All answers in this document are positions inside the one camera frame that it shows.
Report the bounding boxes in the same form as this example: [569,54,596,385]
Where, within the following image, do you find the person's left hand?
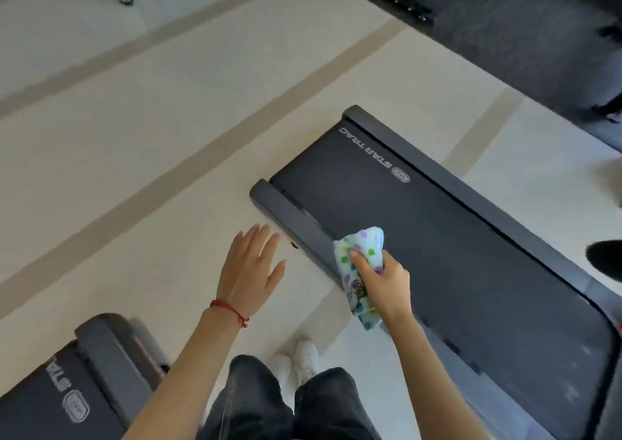
[216,223,288,320]

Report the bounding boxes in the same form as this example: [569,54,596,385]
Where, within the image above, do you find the person's right hand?
[349,248,413,326]

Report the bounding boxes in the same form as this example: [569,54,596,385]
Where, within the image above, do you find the polka-dot white cleaning cloth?
[333,227,386,332]

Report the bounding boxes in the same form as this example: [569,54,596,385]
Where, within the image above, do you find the person's right forearm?
[386,314,490,440]

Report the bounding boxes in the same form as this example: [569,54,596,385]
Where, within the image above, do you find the person's left forearm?
[121,307,245,440]

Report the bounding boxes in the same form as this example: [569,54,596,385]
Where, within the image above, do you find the white shoe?
[294,340,320,385]

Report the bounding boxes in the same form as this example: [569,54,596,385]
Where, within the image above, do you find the dark grey jeans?
[196,354,383,440]

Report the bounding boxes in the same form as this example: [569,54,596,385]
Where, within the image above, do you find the black rounded object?
[585,240,622,283]

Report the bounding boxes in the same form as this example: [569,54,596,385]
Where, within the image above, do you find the black dumbbell rack base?
[377,0,436,28]

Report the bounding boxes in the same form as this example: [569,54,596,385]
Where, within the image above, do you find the dark grey floor mat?
[315,0,622,155]

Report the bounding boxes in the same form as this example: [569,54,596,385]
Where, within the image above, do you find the red string bracelet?
[209,299,250,329]

